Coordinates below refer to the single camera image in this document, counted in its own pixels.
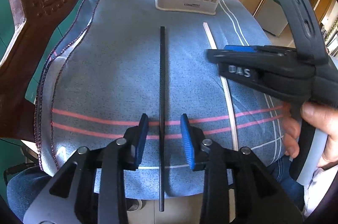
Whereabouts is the person's right hand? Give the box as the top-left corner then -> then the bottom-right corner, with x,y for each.
282,102 -> 337,170

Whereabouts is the white refrigerator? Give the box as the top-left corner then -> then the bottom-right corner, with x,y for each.
255,0 -> 288,37

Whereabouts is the carved wooden chair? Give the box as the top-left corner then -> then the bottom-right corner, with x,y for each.
1,0 -> 78,141

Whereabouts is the blue striped table cloth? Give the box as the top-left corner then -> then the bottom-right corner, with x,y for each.
35,0 -> 284,200

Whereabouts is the black chopstick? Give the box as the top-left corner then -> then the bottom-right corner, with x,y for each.
159,26 -> 166,213

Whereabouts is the cream chopstick right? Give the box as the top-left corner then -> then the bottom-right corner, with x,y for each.
203,22 -> 239,151

